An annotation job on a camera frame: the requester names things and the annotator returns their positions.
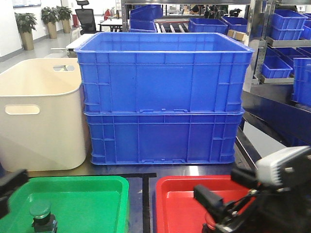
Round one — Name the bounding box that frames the green mushroom push button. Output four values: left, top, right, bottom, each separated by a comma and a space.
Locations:
30, 200, 58, 233

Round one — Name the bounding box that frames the stacked blue crate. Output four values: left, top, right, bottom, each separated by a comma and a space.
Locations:
75, 33, 253, 114
86, 110, 244, 165

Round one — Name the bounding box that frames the upper stacked blue crate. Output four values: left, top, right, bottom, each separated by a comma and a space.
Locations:
75, 33, 253, 114

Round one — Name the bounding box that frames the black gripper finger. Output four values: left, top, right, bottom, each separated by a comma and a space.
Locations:
0, 169, 29, 218

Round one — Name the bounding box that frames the potted green plant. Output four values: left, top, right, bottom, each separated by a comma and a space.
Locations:
15, 13, 37, 50

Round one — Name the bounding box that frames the lower stacked blue crate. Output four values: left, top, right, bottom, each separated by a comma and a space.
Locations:
86, 110, 244, 165

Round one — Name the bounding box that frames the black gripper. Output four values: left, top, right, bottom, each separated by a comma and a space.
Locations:
193, 184, 311, 233

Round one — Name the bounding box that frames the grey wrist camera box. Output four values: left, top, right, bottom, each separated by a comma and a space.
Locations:
256, 146, 311, 188

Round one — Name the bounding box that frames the red plastic tray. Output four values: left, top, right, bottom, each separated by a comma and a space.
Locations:
155, 175, 248, 233

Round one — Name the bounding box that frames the red mushroom push button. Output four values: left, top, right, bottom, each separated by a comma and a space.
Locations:
202, 212, 216, 233

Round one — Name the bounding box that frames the cream plastic basket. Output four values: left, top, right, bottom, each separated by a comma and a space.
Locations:
0, 58, 90, 172

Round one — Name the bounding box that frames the green plastic tray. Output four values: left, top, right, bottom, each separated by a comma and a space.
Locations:
0, 176, 129, 233

